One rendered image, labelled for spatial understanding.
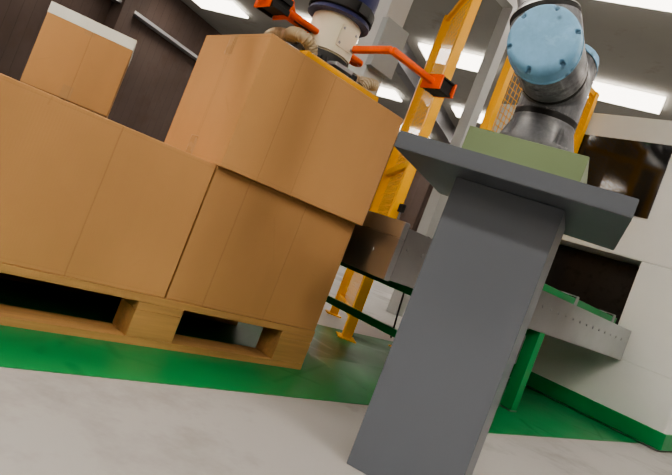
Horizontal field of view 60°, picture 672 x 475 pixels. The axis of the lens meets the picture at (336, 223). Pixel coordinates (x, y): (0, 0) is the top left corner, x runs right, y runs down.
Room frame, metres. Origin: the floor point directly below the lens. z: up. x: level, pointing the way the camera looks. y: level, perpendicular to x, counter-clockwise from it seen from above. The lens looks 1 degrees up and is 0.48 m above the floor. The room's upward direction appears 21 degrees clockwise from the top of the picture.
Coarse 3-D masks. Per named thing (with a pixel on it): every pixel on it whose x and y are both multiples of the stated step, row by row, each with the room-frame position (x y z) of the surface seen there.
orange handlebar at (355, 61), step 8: (296, 16) 1.83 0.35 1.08; (296, 24) 1.88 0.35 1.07; (304, 24) 1.86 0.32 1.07; (312, 24) 1.88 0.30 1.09; (312, 32) 1.89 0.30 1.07; (352, 48) 1.93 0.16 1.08; (360, 48) 1.90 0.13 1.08; (368, 48) 1.87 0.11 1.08; (376, 48) 1.85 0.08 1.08; (384, 48) 1.82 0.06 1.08; (392, 48) 1.81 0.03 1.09; (352, 56) 2.01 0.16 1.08; (400, 56) 1.82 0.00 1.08; (352, 64) 2.07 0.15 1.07; (360, 64) 2.05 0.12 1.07; (408, 64) 1.86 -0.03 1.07; (416, 64) 1.88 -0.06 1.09; (416, 72) 1.90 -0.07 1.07; (424, 72) 1.91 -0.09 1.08; (432, 80) 1.94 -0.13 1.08
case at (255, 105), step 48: (240, 48) 1.73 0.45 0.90; (288, 48) 1.67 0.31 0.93; (192, 96) 1.87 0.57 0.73; (240, 96) 1.65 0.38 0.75; (288, 96) 1.71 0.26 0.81; (336, 96) 1.82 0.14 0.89; (192, 144) 1.78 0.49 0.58; (240, 144) 1.65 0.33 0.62; (288, 144) 1.75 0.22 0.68; (336, 144) 1.87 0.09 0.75; (384, 144) 2.00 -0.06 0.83; (288, 192) 1.79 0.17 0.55; (336, 192) 1.92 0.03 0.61
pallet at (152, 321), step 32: (64, 288) 1.88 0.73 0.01; (96, 288) 1.51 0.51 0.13; (0, 320) 1.38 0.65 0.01; (32, 320) 1.43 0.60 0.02; (64, 320) 1.52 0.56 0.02; (96, 320) 1.63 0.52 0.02; (128, 320) 1.60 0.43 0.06; (160, 320) 1.65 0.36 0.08; (224, 320) 2.32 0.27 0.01; (256, 320) 1.87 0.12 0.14; (192, 352) 1.74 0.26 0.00; (224, 352) 1.82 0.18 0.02; (256, 352) 1.97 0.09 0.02; (288, 352) 1.99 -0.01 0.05
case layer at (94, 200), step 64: (0, 128) 1.28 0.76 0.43; (64, 128) 1.36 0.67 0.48; (128, 128) 1.46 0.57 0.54; (0, 192) 1.31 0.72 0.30; (64, 192) 1.40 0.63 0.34; (128, 192) 1.50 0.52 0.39; (192, 192) 1.61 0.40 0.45; (256, 192) 1.75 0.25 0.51; (0, 256) 1.35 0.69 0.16; (64, 256) 1.44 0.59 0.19; (128, 256) 1.54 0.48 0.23; (192, 256) 1.67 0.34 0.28; (256, 256) 1.81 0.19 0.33; (320, 256) 1.98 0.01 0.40
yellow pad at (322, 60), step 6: (306, 54) 1.75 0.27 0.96; (312, 54) 1.76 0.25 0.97; (318, 60) 1.78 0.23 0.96; (324, 60) 1.84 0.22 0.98; (324, 66) 1.80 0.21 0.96; (330, 66) 1.82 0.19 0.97; (336, 72) 1.84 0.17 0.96; (342, 78) 1.86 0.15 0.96; (348, 78) 1.87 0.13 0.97; (354, 78) 1.94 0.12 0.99; (354, 84) 1.90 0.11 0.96; (360, 90) 1.92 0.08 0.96; (366, 90) 1.94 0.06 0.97; (372, 96) 1.96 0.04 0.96
